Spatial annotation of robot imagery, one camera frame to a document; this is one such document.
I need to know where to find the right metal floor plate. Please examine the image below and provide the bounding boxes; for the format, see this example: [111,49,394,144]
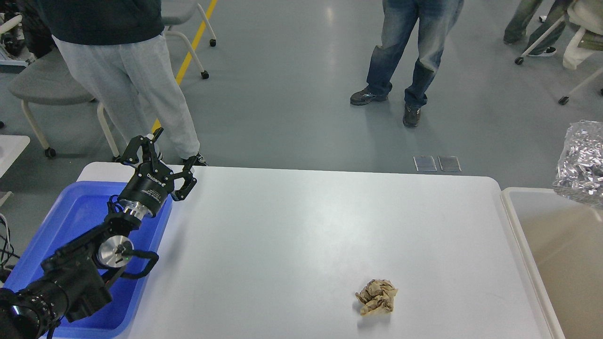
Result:
[438,156,462,172]

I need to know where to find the white side table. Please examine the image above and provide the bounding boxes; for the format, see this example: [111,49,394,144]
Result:
[0,134,30,178]

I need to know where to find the grey chair with white legs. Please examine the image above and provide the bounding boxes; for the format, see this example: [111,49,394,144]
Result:
[161,0,217,80]

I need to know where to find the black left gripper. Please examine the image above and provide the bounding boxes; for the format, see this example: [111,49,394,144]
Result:
[116,127,202,217]

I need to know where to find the left metal floor plate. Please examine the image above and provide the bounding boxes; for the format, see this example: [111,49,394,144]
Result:
[413,156,438,172]

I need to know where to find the metal floor plate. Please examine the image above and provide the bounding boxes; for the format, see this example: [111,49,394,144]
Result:
[438,156,462,172]
[413,156,438,172]

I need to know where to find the person in olive trousers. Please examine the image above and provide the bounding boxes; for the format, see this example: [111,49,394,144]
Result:
[502,0,573,57]

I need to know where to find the person in grey sweatpants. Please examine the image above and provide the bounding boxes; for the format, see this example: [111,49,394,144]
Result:
[35,0,206,166]

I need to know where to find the black cables at left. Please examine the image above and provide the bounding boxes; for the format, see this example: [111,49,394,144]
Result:
[0,213,21,283]

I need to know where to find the crumpled brown paper ball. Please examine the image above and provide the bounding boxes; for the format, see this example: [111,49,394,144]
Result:
[355,279,399,317]

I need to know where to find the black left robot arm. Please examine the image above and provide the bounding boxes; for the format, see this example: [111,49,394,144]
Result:
[1,127,197,339]

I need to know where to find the grey office chair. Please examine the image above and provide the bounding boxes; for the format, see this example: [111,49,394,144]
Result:
[8,49,95,158]

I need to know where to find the silver foil bag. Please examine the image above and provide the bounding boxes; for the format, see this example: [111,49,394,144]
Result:
[552,121,603,210]

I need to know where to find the white plastic bin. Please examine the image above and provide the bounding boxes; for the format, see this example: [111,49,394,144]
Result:
[501,187,603,339]

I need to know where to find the white chair at right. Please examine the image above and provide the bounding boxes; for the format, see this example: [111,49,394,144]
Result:
[514,0,603,105]

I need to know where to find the person in blue jeans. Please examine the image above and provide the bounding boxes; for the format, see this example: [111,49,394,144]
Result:
[349,0,464,128]

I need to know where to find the blue plastic bin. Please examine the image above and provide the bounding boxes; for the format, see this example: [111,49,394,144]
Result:
[5,182,148,339]

